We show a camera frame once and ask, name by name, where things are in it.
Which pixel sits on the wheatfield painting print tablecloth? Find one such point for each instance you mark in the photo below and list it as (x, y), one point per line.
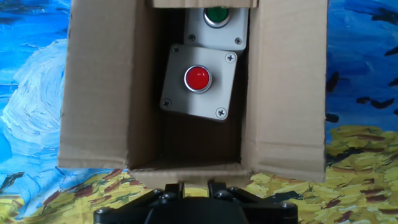
(357, 171)

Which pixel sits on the brown cardboard shipping box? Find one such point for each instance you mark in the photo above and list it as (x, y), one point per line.
(286, 93)

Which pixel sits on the red push button box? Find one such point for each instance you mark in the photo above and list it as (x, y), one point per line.
(199, 82)

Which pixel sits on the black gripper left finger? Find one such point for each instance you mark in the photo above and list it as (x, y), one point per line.
(133, 211)

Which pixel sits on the green push button box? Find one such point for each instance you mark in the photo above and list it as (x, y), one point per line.
(217, 28)

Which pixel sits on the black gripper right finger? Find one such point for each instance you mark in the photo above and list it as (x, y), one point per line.
(267, 213)

